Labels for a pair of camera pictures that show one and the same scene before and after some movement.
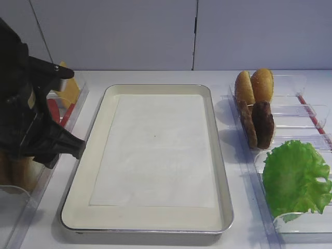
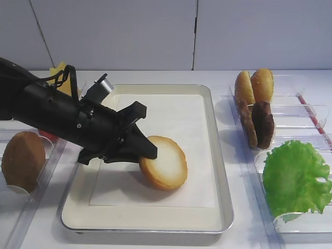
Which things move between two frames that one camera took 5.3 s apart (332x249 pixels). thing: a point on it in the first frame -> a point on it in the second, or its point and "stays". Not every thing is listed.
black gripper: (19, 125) -> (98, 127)
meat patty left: (246, 111) stays
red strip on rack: (315, 120) stays
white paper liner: (158, 153) stays
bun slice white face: (25, 173) -> (168, 171)
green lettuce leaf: (291, 171) stays
